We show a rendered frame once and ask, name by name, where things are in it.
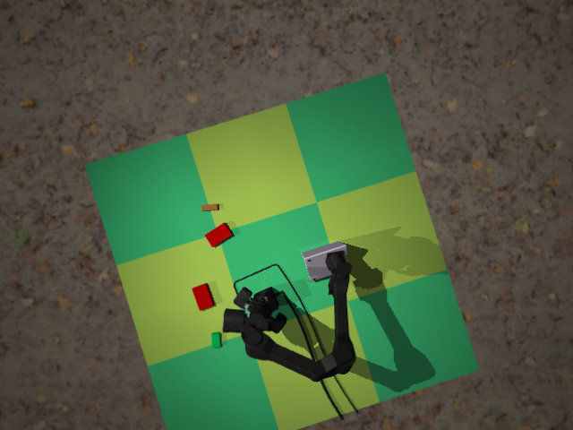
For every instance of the red rectangular block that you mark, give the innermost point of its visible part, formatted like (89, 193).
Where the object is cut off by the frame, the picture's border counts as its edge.
(203, 296)
(219, 234)

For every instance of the green block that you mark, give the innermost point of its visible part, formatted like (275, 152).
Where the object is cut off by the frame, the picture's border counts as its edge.
(216, 340)

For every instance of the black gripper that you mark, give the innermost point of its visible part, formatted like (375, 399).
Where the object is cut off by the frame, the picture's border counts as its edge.
(243, 297)

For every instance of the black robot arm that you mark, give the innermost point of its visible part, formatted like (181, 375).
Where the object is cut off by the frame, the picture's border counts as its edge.
(259, 345)

